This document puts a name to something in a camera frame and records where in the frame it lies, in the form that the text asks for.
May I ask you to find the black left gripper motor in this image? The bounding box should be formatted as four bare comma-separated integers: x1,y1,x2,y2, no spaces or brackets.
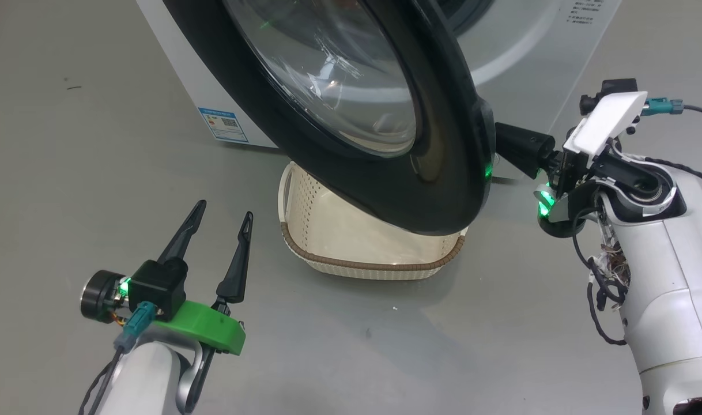
80,270,128,323

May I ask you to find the cream perforated laundry basket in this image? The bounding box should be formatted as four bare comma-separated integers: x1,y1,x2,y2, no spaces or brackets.
278,161,469,281

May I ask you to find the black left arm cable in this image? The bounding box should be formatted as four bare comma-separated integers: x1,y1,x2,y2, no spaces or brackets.
78,362,113,415

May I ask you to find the teal plug left camera cable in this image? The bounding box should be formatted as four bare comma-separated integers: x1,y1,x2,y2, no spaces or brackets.
92,301,157,415

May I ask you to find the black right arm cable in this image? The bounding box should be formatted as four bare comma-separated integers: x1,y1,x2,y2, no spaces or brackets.
571,213,631,346

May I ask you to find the white front-load washing machine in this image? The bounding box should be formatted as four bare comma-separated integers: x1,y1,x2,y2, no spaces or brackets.
137,0,622,149

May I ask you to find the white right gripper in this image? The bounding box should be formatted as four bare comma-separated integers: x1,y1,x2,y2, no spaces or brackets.
495,91,649,199

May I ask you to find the black washing machine door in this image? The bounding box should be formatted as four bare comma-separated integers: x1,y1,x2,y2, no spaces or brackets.
163,0,497,236

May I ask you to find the black braided cable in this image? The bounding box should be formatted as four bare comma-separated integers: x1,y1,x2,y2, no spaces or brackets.
644,156,702,192

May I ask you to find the blue energy label sticker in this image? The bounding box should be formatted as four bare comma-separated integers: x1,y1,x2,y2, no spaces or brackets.
198,107,250,143

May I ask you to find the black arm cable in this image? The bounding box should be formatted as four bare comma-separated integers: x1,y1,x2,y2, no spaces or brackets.
571,213,631,346
78,362,113,415

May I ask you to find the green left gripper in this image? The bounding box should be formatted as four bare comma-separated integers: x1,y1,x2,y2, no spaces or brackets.
153,199,254,356

